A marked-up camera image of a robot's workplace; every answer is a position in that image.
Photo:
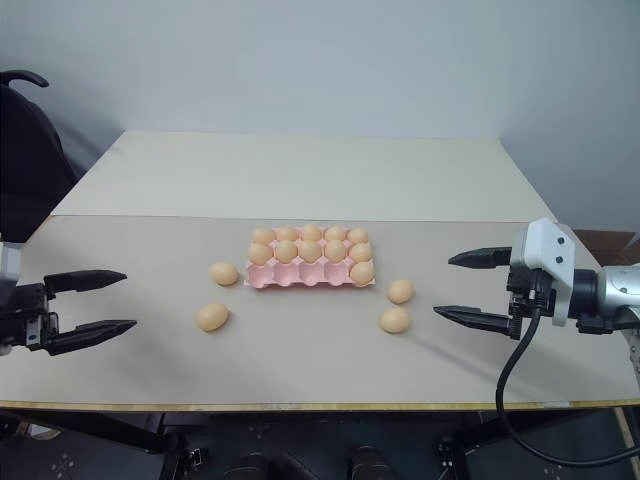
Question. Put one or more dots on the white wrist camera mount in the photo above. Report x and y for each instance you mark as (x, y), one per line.
(10, 265)
(546, 245)

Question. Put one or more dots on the light wooden table leg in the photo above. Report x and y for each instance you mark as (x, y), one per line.
(627, 442)

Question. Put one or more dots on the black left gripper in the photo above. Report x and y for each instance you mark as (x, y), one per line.
(25, 315)

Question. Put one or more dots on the black office chair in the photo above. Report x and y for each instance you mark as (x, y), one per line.
(30, 165)

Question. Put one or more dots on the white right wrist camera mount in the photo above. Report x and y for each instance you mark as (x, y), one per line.
(546, 245)

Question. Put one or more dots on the black table frame bar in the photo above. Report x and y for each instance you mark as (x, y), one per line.
(560, 425)
(100, 431)

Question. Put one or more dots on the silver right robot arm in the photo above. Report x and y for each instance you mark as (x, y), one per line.
(617, 292)

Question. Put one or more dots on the brown cardboard box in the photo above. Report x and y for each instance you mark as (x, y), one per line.
(602, 245)

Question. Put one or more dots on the dark rounded shape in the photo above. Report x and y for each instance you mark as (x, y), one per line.
(366, 461)
(250, 466)

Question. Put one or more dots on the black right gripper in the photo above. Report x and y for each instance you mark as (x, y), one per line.
(532, 292)

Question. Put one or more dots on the pink egg tray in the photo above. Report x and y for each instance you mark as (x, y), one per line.
(287, 275)

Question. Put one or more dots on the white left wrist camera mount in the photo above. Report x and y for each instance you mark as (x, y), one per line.
(10, 265)

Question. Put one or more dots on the tan egg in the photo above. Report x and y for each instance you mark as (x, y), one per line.
(262, 235)
(362, 273)
(285, 251)
(212, 317)
(310, 232)
(223, 274)
(395, 320)
(335, 251)
(401, 291)
(309, 251)
(358, 235)
(335, 233)
(260, 253)
(287, 234)
(360, 251)

